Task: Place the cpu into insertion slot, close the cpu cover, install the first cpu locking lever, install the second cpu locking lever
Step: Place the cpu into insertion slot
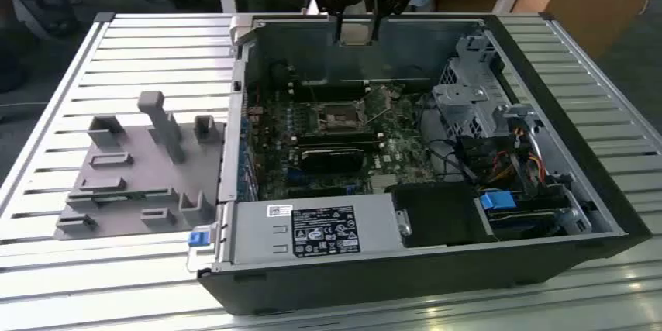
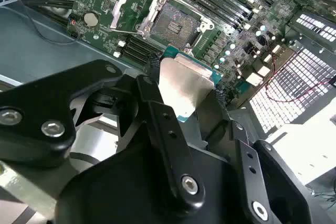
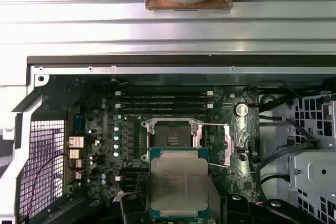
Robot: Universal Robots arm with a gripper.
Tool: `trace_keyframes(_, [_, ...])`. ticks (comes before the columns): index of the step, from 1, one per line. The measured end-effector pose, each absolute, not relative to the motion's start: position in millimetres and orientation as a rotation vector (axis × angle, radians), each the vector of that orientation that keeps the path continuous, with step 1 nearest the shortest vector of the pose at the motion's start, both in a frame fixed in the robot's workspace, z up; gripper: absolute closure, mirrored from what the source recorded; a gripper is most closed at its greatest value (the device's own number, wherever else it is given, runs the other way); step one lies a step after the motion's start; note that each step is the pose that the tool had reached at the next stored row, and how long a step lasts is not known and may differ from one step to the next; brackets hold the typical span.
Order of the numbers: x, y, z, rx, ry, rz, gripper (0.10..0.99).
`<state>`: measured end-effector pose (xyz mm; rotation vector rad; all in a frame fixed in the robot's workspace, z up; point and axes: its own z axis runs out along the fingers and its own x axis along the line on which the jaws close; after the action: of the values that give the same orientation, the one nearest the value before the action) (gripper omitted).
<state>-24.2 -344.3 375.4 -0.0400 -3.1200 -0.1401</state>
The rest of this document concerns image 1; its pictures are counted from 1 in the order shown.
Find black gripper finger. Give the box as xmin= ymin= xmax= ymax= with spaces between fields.
xmin=305 ymin=0 xmax=363 ymax=45
xmin=370 ymin=0 xmax=411 ymax=46

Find silver CPU chip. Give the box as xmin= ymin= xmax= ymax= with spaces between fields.
xmin=340 ymin=20 xmax=375 ymax=47

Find metal socket cover frame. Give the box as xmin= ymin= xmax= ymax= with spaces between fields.
xmin=360 ymin=81 xmax=406 ymax=131

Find CPU socket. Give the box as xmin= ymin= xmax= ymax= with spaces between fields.
xmin=312 ymin=100 xmax=370 ymax=133

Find grey metal disk bay cage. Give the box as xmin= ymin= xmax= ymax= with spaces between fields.
xmin=430 ymin=34 xmax=518 ymax=140

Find green motherboard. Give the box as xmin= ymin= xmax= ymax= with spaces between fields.
xmin=240 ymin=82 xmax=456 ymax=202

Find black graphics card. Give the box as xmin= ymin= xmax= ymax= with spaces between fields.
xmin=297 ymin=146 xmax=366 ymax=174

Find small silver heatsink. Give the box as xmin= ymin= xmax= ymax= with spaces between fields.
xmin=370 ymin=174 xmax=400 ymax=193

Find black plastic fan shroud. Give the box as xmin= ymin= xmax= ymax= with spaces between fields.
xmin=391 ymin=182 xmax=495 ymax=250

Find blue disk carrier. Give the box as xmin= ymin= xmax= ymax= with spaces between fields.
xmin=478 ymin=190 xmax=518 ymax=215

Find grey parts rack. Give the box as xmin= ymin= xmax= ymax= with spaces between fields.
xmin=53 ymin=90 xmax=229 ymax=242

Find grey power supply unit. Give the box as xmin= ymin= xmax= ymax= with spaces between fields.
xmin=219 ymin=194 xmax=406 ymax=268

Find green spare RAM stick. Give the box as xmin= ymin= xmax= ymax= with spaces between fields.
xmin=91 ymin=190 xmax=172 ymax=203

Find blue case latch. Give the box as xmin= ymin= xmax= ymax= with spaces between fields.
xmin=188 ymin=229 xmax=212 ymax=249

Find black open PC case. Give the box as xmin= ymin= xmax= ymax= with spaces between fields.
xmin=195 ymin=12 xmax=654 ymax=317

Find grey case release handle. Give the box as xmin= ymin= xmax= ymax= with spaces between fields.
xmin=227 ymin=15 xmax=259 ymax=46

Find grey metal drive bracket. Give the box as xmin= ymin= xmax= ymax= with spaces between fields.
xmin=496 ymin=102 xmax=544 ymax=130

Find yellow orange power wires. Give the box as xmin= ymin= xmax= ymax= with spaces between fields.
xmin=484 ymin=125 xmax=550 ymax=187

